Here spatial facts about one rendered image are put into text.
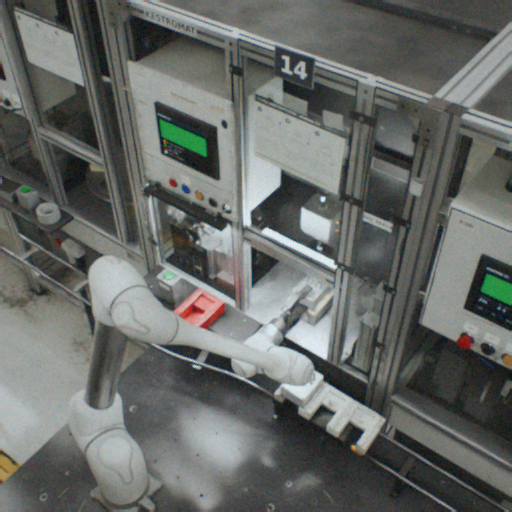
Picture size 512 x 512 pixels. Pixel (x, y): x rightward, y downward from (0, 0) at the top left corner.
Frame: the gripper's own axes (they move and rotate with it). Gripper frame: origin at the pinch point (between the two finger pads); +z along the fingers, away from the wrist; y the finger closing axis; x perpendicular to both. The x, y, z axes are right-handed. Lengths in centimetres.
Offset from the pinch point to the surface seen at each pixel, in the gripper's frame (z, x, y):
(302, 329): -6.9, -3.8, -9.0
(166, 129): -17, 46, 66
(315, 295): 1.1, -3.6, 2.9
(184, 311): -29.4, 35.2, -4.7
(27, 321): -30, 162, -100
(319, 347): -10.2, -13.6, -9.0
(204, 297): -19.3, 33.9, -4.8
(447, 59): 12, -30, 101
